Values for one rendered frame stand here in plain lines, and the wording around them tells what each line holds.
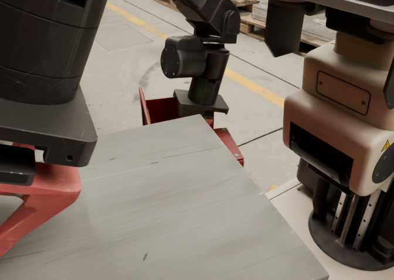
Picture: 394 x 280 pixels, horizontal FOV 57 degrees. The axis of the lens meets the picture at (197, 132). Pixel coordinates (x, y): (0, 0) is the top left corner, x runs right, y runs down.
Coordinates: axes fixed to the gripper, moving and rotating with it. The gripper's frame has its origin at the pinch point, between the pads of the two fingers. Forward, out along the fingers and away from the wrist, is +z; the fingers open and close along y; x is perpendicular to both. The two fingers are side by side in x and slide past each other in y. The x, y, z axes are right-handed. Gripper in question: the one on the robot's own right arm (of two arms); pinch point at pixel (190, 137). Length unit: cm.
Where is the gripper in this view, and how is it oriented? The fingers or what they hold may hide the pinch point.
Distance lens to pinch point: 76.4
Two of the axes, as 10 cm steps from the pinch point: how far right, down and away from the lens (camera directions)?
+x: 2.3, 5.4, -8.1
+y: -9.4, -0.8, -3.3
